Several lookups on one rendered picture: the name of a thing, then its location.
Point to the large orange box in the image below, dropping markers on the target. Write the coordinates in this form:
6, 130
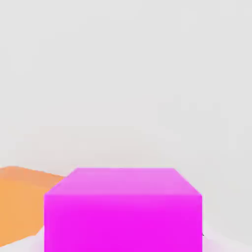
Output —
19, 202

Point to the small magenta cube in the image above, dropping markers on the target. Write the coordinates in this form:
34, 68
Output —
123, 216

